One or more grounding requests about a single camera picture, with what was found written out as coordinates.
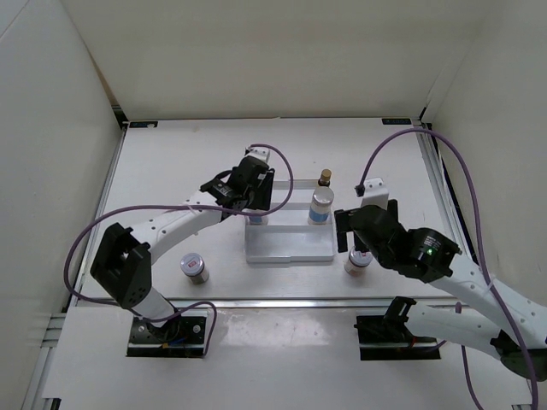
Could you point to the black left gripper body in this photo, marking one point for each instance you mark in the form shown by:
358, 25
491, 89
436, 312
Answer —
249, 198

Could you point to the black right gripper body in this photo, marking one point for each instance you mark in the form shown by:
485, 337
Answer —
383, 257

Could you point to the tall silver-lid jar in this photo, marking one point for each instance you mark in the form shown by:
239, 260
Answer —
320, 205
258, 219

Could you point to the brown sauce bottle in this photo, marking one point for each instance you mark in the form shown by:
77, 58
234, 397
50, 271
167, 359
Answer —
325, 178

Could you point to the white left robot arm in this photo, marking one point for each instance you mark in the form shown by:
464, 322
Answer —
125, 256

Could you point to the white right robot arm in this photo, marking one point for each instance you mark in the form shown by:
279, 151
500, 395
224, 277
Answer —
506, 326

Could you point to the right short white-lid jar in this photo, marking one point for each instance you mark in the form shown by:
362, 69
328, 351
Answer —
357, 261

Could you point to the short white-lid jar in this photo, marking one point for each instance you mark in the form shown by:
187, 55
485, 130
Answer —
194, 268
357, 261

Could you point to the white tiered organizer tray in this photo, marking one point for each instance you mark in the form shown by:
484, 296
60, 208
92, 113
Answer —
286, 236

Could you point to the left short white-lid jar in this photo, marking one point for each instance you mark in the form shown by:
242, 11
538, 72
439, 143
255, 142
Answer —
194, 268

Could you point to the right blue corner label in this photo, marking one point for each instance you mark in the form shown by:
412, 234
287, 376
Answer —
396, 121

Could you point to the blue corner label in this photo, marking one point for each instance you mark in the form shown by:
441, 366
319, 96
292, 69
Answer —
396, 121
143, 124

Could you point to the left blue corner label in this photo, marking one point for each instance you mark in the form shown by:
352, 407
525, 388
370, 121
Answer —
143, 124

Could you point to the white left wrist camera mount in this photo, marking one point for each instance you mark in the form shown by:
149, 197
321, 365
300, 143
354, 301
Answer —
260, 153

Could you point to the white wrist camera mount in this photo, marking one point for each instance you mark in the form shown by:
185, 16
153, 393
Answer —
373, 192
260, 153

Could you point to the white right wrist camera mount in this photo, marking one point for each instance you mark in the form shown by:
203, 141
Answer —
373, 192

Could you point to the aluminium right frame rail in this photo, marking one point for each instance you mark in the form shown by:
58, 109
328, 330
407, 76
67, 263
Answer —
449, 207

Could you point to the aluminium frame rail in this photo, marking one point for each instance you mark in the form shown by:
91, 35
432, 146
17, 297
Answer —
34, 394
449, 207

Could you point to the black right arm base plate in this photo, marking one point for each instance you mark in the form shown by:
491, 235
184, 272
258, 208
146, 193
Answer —
380, 340

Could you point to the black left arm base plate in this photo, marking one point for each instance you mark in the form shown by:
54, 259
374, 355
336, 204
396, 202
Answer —
185, 339

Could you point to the aluminium front rail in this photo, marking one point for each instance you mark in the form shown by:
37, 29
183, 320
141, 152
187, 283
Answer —
442, 302

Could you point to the aluminium left frame rail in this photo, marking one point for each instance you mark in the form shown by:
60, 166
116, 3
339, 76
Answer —
34, 394

